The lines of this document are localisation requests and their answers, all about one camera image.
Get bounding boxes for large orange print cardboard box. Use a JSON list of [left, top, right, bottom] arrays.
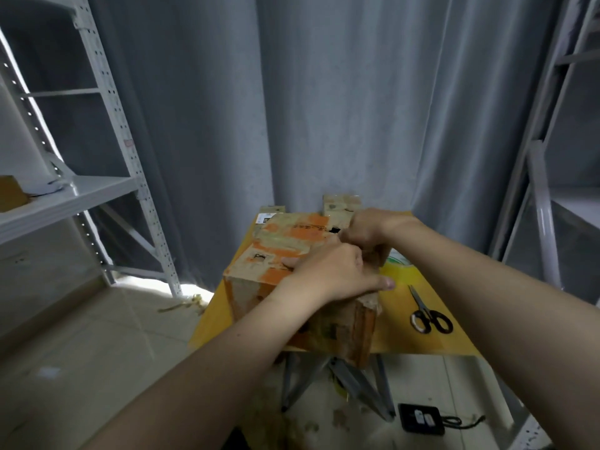
[[222, 211, 386, 370]]

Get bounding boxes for person's left hand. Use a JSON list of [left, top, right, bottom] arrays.
[[276, 241, 398, 310]]

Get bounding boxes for black adapter cable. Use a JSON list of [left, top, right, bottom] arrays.
[[442, 413, 489, 431]]

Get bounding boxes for person's right forearm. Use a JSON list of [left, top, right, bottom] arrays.
[[389, 215, 600, 450]]

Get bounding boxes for person's right hand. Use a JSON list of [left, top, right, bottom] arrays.
[[337, 209, 416, 261]]

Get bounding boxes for grey metal shelf unit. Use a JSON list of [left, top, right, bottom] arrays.
[[0, 0, 184, 301], [482, 0, 600, 450]]

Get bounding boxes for medium brown cardboard box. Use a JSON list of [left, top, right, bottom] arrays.
[[321, 192, 363, 233]]

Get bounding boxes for tape scraps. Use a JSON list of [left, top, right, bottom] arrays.
[[253, 389, 339, 450]]

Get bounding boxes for black-handled scissors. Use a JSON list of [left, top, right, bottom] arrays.
[[406, 284, 456, 336]]

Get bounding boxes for black power adapter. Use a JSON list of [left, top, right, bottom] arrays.
[[397, 402, 448, 437]]

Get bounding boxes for yellow tape roll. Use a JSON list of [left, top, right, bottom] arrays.
[[384, 248, 418, 270]]

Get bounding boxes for long white-labelled cardboard box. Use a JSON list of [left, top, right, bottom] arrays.
[[253, 206, 287, 229]]

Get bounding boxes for grey curtain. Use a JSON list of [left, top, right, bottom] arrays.
[[19, 0, 600, 291]]

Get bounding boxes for person's left forearm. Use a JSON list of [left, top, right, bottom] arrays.
[[79, 281, 315, 450]]

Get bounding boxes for yellow wooden table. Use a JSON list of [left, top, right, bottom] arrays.
[[187, 212, 484, 423]]

